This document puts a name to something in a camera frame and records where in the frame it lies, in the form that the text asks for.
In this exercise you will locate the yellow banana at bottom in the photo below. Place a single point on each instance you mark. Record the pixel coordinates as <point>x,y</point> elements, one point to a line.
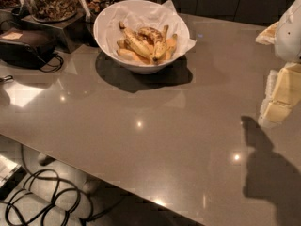
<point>131,55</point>

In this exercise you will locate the black device with cable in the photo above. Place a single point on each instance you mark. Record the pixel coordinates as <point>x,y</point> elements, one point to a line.
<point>30,49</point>

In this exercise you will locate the yellow banana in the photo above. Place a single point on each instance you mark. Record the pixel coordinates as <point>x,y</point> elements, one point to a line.
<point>171,48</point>
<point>131,55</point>

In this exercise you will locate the white paper bowl liner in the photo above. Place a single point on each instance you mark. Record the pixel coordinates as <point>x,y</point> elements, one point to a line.
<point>139,13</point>

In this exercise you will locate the yellow banana at right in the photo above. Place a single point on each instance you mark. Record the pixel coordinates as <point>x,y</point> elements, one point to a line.
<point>171,48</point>

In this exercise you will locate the glass jar of nuts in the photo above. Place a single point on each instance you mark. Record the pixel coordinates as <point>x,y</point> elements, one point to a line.
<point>51,11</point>

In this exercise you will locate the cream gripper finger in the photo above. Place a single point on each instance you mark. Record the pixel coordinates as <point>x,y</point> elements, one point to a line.
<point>282,94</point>
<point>267,36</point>

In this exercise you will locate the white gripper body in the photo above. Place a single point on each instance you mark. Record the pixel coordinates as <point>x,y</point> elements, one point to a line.
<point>289,37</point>

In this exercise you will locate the long spotted banana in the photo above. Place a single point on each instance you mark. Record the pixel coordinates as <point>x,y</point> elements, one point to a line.
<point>135,43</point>

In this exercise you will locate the dark metal stand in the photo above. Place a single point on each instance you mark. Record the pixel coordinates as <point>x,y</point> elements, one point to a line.
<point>69,34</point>

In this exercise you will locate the spotted ripe banana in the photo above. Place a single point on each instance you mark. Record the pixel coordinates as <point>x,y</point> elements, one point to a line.
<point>159,42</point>

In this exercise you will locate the white ceramic bowl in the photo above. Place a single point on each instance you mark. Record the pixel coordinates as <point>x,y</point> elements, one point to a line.
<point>135,67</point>

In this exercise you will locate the box on floor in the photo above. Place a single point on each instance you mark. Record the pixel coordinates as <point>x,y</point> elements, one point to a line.
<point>11,174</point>

